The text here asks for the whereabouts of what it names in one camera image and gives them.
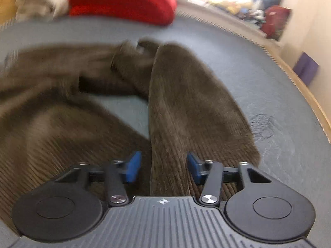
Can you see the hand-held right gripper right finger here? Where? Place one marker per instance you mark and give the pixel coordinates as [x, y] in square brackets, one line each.
[194, 168]

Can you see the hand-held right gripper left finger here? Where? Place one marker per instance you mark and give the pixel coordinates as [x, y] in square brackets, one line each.
[133, 167]

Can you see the grey mattress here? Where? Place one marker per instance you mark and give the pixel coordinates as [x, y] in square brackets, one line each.
[227, 56]

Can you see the purple paper sheet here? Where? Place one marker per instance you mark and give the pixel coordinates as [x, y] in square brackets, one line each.
[306, 68]

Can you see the yellow plush toy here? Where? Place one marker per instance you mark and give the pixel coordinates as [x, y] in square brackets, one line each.
[230, 6]

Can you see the red folded quilt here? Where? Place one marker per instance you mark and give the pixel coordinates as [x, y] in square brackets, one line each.
[121, 0]

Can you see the dark red cushion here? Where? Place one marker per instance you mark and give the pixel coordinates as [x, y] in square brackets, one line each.
[275, 20]

